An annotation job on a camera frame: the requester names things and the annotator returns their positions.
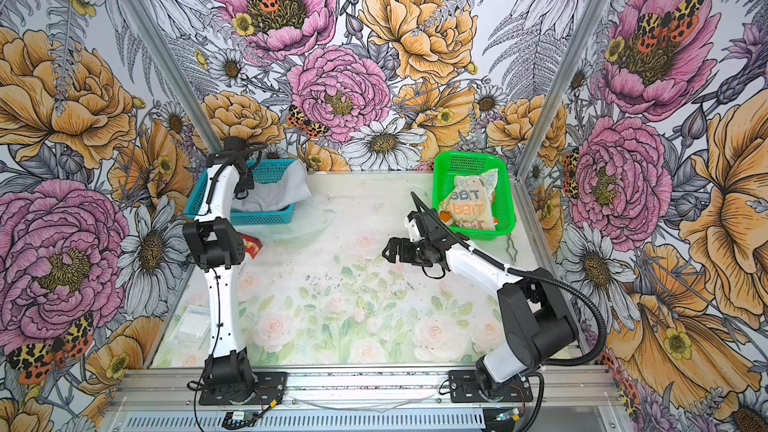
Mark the light grey towel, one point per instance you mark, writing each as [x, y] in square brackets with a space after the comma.
[278, 184]

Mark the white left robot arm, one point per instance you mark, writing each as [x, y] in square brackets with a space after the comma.
[218, 250]

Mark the small metal wire clip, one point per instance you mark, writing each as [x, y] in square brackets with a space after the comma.
[511, 250]

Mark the right aluminium frame post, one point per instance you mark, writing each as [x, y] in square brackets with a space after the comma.
[581, 36]

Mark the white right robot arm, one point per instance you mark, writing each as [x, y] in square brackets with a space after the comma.
[536, 320]

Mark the left aluminium frame post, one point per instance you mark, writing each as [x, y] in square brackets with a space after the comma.
[141, 16]

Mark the aluminium frame post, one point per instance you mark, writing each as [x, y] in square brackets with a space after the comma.
[141, 16]
[581, 36]

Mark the teal plastic basket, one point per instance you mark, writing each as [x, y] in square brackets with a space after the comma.
[200, 207]

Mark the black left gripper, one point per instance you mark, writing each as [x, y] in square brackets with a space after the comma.
[247, 184]

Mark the printed cream towel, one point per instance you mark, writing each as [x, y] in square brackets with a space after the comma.
[469, 204]

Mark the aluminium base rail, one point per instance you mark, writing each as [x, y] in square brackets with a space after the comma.
[371, 398]

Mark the red and white carton box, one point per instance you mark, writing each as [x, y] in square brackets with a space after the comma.
[252, 245]

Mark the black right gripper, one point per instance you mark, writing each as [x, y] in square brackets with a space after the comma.
[392, 244]

